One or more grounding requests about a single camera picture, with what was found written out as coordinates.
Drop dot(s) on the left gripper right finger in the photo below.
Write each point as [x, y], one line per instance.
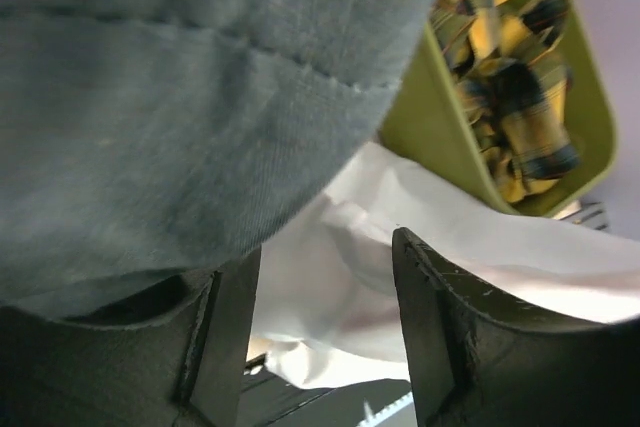
[479, 356]

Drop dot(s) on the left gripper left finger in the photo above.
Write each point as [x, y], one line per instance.
[173, 355]

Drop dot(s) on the white shirt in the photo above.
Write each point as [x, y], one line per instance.
[326, 303]

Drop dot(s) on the grey shirt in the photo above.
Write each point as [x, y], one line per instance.
[144, 138]

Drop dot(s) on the yellow plaid shirt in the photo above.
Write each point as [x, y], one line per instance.
[513, 84]

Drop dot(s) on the green plastic basket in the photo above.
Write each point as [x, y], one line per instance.
[428, 125]

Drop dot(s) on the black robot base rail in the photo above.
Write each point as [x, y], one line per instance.
[267, 400]

